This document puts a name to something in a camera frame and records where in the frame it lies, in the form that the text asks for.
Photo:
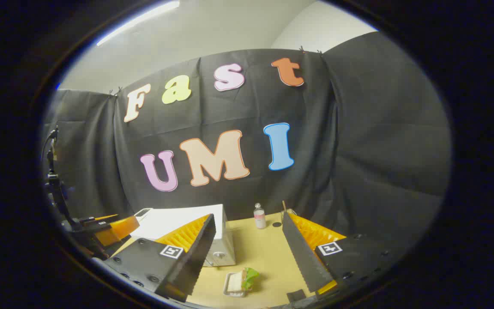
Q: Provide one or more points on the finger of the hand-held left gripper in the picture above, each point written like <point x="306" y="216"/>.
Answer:
<point x="120" y="229"/>
<point x="105" y="218"/>

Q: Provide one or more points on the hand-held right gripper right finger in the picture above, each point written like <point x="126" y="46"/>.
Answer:
<point x="300" y="253"/>

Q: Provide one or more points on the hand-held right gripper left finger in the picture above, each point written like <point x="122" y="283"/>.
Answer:
<point x="195" y="257"/>

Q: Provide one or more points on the white microwave oven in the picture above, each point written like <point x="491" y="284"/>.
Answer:
<point x="174" y="219"/>

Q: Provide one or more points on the bread and lettuce sandwich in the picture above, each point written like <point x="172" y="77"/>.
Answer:
<point x="250" y="277"/>

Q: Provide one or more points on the white device with dark screen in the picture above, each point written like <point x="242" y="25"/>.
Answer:
<point x="143" y="212"/>

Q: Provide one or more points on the black table clamp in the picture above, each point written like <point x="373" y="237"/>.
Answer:
<point x="296" y="296"/>

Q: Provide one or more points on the white plastic tray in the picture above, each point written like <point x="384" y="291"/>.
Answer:
<point x="232" y="285"/>

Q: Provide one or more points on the small bottle with pink label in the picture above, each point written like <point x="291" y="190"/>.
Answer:
<point x="260" y="219"/>

